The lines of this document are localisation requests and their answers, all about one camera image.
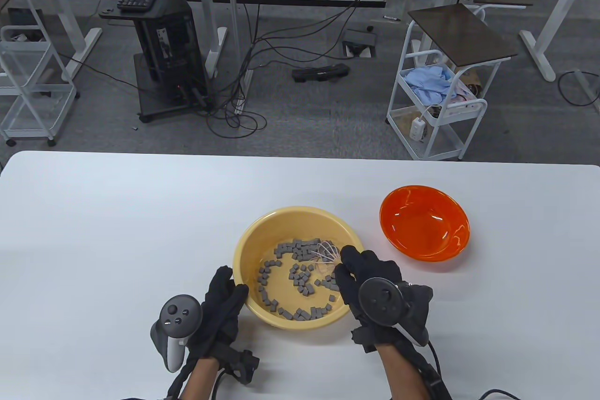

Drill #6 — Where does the person's right hand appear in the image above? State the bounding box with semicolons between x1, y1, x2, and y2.
334;246;409;347

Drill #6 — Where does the person's left hand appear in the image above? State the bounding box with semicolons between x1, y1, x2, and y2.
190;265;250;358

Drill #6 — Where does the wire whisk with wooden handle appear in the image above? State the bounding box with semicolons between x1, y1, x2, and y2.
314;241;345;274

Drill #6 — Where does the orange plastic bowl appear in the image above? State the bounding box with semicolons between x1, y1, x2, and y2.
379;185;471;264

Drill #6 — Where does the pile of grey toy blocks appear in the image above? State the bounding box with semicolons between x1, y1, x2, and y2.
258;238;340;321

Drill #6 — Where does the yellow plastic basin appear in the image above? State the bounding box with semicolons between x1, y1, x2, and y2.
232;206;368;331

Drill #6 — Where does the person's right forearm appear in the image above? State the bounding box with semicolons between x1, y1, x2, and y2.
377;341;429;400

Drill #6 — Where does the black forearm sensor box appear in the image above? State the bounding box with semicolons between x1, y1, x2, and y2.
424;362;453;400

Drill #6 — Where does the person's left forearm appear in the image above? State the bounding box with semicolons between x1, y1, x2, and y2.
180;355;221;400

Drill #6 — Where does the grey right hand controller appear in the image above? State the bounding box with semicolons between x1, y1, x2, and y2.
359;277;434;347

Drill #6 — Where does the grey hand controller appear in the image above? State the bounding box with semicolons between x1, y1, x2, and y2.
359;277;434;347
150;294;202;373

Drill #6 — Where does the grey left hand controller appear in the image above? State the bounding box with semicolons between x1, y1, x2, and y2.
150;294;202;373

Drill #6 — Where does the blue cloth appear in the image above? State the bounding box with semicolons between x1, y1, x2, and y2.
404;66;455;105

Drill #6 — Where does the black power strip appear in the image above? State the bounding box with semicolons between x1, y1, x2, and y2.
292;63;351;83

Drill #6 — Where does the floor socket box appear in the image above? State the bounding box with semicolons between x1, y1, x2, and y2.
341;29;378;58

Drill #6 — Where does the white cart with brown top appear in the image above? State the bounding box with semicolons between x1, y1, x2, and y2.
386;3;519;161

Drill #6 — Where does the black computer cart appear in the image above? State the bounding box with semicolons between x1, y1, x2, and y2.
99;0;217;124

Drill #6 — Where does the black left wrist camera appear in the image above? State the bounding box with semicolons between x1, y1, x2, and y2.
218;344;260;384

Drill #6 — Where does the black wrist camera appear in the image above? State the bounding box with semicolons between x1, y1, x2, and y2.
351;325;380;353
218;344;260;384

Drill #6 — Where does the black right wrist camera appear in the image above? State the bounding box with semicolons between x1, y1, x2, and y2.
351;325;380;353

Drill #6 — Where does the black left glove cable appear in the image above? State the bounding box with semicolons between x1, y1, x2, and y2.
166;357;196;400

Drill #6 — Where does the black floor cable bundle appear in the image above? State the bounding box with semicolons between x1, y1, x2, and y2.
195;0;413;139

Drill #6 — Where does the black cable loop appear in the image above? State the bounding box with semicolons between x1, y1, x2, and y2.
557;69;600;107

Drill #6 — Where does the white wire cart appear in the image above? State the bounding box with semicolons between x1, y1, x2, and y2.
0;0;78;147

